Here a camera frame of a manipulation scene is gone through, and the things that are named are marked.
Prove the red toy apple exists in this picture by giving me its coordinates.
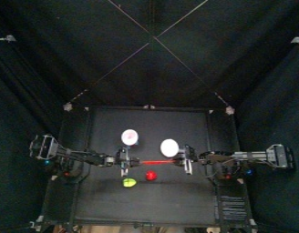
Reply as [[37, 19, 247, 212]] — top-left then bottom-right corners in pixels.
[[144, 170, 157, 182]]

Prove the green toy fruit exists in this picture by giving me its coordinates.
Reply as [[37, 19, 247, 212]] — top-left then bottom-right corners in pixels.
[[121, 177, 137, 188]]

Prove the red ribbed cup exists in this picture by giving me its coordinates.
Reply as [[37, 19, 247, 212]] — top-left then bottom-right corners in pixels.
[[120, 128, 140, 147]]

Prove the white text label sticker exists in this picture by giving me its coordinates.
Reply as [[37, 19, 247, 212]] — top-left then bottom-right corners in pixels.
[[217, 195, 249, 223]]

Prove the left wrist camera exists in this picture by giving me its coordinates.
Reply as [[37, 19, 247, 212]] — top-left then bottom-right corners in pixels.
[[116, 146, 130, 160]]

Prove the white pan grey handle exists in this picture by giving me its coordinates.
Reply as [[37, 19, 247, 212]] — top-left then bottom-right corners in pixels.
[[158, 138, 182, 158]]

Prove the thin diagonal cord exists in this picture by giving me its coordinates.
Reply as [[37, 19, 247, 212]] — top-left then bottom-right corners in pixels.
[[106, 0, 231, 107], [67, 0, 209, 105]]

